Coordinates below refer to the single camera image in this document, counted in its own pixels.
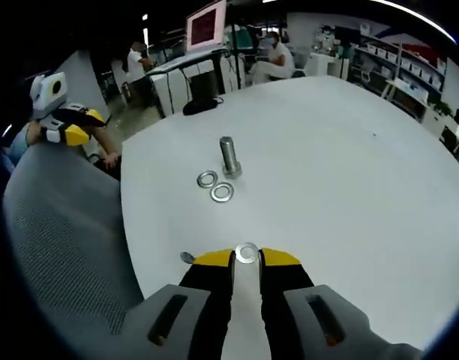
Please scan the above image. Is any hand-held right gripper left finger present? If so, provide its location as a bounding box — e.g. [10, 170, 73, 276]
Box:
[124, 247, 237, 360]

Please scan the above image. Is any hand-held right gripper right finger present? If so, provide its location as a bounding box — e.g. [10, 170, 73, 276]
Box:
[258, 247, 422, 360]

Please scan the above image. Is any large metal washer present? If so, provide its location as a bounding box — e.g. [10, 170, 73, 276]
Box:
[196, 170, 219, 188]
[209, 181, 235, 203]

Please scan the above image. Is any thick threaded metal stud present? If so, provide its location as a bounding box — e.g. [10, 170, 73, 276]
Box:
[219, 136, 243, 180]

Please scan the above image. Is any person's left hand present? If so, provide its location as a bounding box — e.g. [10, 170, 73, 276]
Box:
[25, 121, 45, 146]

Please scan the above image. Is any grey mesh chair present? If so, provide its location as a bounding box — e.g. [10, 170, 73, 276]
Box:
[2, 142, 146, 341]

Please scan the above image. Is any white standing desk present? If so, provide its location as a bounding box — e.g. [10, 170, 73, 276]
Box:
[145, 47, 233, 118]

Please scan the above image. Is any black bag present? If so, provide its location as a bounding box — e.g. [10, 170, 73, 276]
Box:
[181, 97, 224, 116]

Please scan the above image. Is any computer monitor with pink screen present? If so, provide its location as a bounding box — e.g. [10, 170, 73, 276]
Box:
[184, 0, 228, 53]

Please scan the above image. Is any small green plant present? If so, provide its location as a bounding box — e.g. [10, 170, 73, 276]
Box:
[433, 100, 454, 118]

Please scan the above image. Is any white humanoid robot figure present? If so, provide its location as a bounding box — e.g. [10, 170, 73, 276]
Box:
[313, 24, 339, 53]

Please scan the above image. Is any storage shelf with white boxes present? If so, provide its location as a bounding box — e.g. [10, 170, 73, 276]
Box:
[355, 35, 449, 97]

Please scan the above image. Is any curved ceiling light strip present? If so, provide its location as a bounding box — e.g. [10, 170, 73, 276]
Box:
[379, 0, 459, 44]

